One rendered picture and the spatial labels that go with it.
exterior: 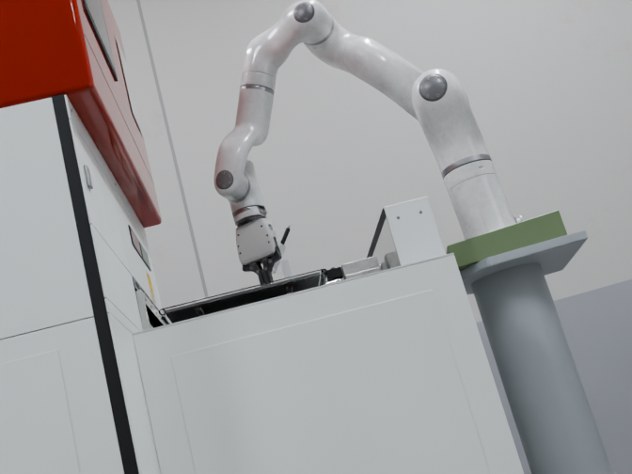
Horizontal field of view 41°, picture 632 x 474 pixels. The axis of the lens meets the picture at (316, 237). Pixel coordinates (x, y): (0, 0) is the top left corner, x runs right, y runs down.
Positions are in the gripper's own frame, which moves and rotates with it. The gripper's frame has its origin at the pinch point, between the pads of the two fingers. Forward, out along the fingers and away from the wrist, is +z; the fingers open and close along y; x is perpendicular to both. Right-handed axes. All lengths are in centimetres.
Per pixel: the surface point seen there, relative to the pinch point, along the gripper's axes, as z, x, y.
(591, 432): 54, 0, -62
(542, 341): 34, 3, -59
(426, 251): 12, 24, -46
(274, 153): -89, -137, 42
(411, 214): 4, 25, -45
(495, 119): -74, -164, -50
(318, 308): 19, 40, -27
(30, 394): 25, 80, 9
